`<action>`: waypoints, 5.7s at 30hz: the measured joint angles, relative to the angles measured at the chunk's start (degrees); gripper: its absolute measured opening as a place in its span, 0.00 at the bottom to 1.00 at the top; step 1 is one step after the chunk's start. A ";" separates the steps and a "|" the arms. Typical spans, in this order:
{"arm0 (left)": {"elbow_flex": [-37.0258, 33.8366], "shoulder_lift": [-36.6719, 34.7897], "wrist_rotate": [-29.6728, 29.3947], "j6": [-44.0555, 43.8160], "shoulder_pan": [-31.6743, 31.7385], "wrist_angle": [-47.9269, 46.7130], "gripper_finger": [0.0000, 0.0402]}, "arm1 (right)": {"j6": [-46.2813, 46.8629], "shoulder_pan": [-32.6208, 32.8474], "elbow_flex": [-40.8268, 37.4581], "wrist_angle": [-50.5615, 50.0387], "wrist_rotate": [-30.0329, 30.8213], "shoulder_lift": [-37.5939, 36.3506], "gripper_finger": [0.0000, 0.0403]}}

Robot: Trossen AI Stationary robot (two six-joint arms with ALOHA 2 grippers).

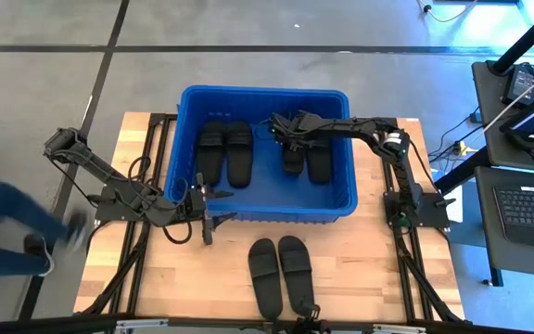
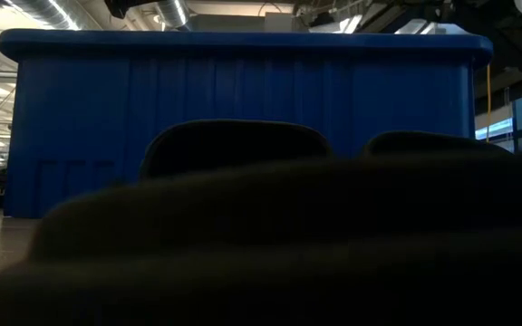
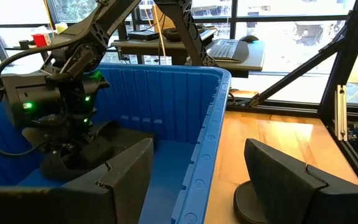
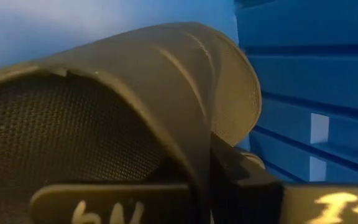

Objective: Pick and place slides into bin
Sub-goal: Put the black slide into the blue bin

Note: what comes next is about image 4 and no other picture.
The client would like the black rubber slide sandal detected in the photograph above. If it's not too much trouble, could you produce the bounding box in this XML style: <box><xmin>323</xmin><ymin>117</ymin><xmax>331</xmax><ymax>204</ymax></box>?
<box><xmin>0</xmin><ymin>21</ymin><xmax>266</xmax><ymax>224</ymax></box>

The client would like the blue plastic bin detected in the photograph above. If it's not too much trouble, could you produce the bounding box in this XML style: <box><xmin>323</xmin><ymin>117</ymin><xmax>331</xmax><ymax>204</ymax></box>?
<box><xmin>0</xmin><ymin>0</ymin><xmax>358</xmax><ymax>187</ymax></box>

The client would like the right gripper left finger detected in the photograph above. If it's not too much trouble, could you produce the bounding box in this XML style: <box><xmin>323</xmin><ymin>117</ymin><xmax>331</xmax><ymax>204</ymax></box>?
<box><xmin>29</xmin><ymin>182</ymin><xmax>196</xmax><ymax>224</ymax></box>

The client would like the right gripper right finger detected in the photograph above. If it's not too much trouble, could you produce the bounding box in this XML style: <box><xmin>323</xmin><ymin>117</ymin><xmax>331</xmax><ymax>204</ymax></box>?
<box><xmin>209</xmin><ymin>133</ymin><xmax>358</xmax><ymax>224</ymax></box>

